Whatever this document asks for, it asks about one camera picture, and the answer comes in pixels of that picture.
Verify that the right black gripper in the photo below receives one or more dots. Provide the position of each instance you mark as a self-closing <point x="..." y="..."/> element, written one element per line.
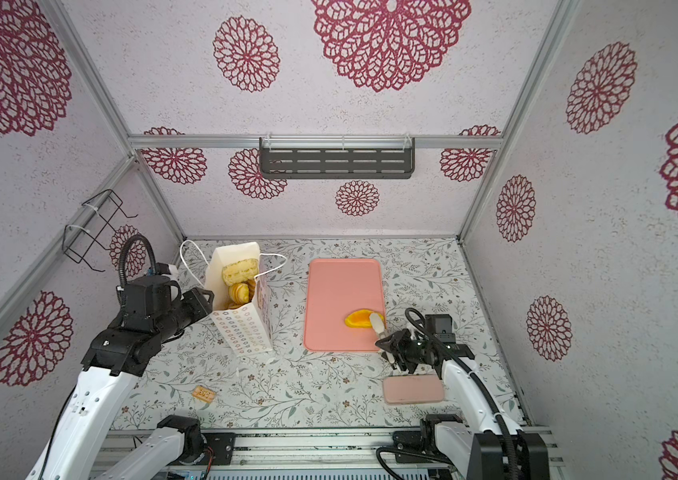
<point x="401" y="337"/>

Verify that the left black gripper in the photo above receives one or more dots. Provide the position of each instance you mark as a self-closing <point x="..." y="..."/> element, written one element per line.
<point x="198" y="302"/>

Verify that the white paper bag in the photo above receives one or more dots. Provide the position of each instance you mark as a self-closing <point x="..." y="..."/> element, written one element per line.
<point x="245" y="328"/>

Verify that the cream sandwich bread slice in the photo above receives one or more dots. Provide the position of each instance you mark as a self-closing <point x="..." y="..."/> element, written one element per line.
<point x="240" y="271"/>

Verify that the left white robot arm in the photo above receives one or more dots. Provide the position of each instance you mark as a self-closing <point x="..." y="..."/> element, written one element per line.
<point x="107" y="375"/>

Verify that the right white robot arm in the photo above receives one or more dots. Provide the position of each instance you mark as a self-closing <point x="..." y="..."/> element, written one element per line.
<point x="482" y="441"/>

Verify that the yellow bread roll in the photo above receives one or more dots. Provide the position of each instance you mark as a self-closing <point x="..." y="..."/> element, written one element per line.
<point x="359" y="319"/>

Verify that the pink rectangular box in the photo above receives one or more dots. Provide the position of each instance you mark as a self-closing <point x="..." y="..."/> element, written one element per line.
<point x="413" y="389"/>

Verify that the small cracker biscuit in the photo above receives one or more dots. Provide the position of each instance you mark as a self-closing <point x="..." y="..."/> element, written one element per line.
<point x="203" y="394"/>

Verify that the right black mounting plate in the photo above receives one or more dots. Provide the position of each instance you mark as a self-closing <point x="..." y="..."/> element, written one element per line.
<point x="406" y="441"/>

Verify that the black mounting plate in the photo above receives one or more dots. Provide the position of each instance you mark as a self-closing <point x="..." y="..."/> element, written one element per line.
<point x="217" y="449"/>
<point x="406" y="441"/>

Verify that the pink tray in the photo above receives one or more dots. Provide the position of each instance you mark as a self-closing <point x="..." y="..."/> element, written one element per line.
<point x="336" y="289"/>

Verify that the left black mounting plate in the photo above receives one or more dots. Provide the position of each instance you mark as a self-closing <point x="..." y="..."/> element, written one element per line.
<point x="217" y="449"/>

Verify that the black wire wall rack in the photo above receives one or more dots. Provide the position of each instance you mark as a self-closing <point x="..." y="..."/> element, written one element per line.
<point x="101" y="228"/>

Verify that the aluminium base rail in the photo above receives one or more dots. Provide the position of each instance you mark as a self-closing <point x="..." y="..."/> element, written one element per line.
<point x="299" y="448"/>

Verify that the dark grey wall shelf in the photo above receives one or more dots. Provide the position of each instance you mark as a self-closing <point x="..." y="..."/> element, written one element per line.
<point x="337" y="159"/>

